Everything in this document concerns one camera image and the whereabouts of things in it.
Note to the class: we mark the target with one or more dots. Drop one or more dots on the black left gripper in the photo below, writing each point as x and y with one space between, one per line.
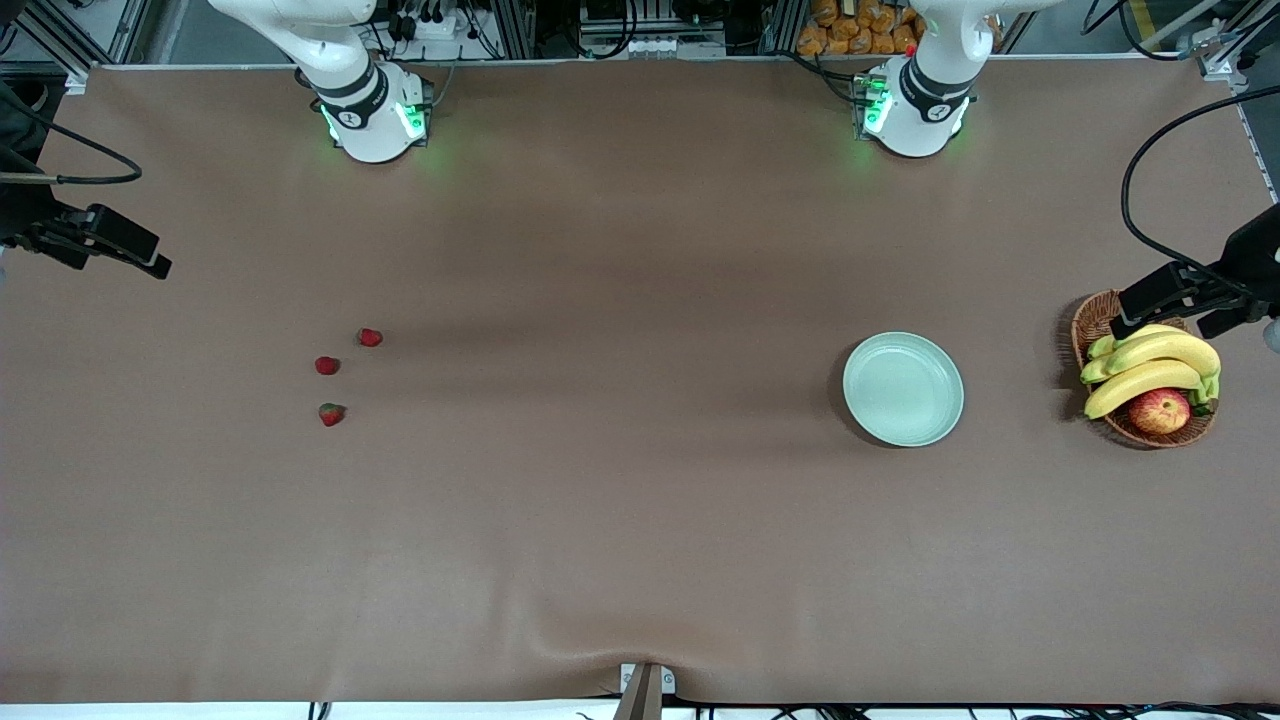
1254 252

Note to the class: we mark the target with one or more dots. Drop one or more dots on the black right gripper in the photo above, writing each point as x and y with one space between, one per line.
18 222

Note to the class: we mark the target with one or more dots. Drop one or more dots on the red strawberry green calyx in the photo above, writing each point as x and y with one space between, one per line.
370 338
327 366
332 414

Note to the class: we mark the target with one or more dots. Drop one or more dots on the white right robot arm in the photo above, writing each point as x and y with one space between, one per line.
375 130

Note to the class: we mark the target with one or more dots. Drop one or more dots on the pale green round plate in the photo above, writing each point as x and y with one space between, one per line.
903 389

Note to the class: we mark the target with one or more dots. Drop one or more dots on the yellow banana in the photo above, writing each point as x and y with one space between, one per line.
1140 385
1160 330
1170 352

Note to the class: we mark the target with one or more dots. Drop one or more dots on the brown wicker basket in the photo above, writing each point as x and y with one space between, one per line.
1100 318

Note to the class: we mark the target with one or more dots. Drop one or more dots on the red yellow apple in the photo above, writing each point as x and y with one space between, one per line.
1160 412

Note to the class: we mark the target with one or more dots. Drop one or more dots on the white power strip black plugs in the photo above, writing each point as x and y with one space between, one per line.
430 28

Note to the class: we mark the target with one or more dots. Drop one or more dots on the orange packaged snacks pile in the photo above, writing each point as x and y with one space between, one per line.
850 30

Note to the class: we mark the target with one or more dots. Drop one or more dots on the silver aluminium frame corner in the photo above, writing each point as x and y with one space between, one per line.
75 80
1225 55

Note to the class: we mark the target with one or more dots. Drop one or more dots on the silver aluminium frame post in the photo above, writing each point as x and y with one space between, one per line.
515 30
783 28

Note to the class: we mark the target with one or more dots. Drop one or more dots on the metal table edge bracket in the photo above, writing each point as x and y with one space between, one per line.
645 690

